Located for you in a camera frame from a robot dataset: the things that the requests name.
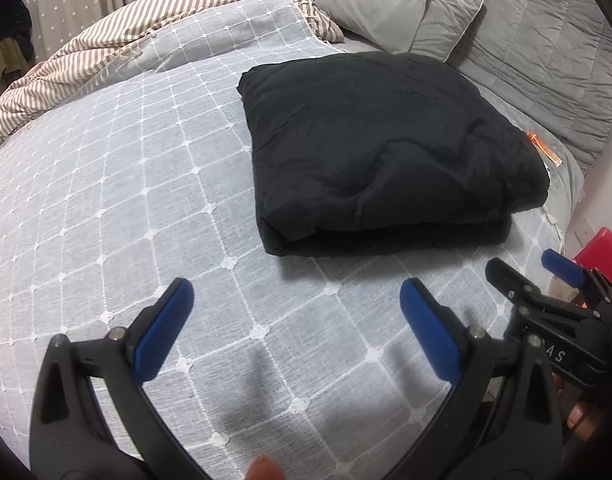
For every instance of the person's right hand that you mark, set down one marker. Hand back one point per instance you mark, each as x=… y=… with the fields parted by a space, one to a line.
x=580 y=415

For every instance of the grey pillow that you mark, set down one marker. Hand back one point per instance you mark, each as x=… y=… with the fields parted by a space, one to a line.
x=400 y=5

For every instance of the red plastic stool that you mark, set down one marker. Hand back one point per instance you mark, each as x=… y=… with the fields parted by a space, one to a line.
x=605 y=247

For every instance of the orange label tag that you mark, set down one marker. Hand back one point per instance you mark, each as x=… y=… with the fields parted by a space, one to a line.
x=545 y=149

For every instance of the white wall outlet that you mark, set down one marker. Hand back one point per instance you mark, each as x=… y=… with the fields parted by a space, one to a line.
x=583 y=236

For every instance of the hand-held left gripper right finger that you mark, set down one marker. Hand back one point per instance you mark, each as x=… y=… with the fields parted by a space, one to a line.
x=430 y=330

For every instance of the person's left hand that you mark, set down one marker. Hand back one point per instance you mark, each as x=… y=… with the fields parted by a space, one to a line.
x=266 y=467

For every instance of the grey white-grid blanket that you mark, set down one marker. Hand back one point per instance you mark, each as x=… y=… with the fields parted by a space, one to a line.
x=136 y=210

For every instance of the grey quilted headboard cover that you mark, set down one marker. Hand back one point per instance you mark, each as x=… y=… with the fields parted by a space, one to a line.
x=545 y=35

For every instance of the striped duvet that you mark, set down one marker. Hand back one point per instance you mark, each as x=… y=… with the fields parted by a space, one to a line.
x=86 y=50

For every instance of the dark hanging clothes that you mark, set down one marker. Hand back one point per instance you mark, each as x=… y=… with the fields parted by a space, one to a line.
x=8 y=25

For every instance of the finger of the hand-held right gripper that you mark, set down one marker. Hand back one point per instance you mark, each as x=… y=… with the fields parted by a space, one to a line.
x=563 y=265
x=508 y=280

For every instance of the black puffer jacket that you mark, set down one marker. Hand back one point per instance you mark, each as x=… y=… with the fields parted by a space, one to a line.
x=385 y=150

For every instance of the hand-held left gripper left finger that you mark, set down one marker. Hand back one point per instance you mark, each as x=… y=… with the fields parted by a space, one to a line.
x=163 y=330

